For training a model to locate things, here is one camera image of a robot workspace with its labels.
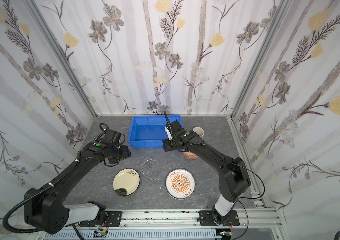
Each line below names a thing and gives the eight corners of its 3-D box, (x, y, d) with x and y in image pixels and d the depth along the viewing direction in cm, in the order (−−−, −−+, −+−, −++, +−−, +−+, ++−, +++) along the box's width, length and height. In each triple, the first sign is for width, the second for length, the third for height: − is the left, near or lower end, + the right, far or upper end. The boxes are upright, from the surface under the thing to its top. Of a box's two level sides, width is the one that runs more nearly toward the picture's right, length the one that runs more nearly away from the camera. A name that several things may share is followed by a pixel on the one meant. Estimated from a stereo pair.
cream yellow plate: (111, 196, 83) (109, 194, 80) (118, 170, 93) (116, 168, 90) (137, 196, 83) (136, 194, 80) (141, 170, 93) (140, 168, 90)
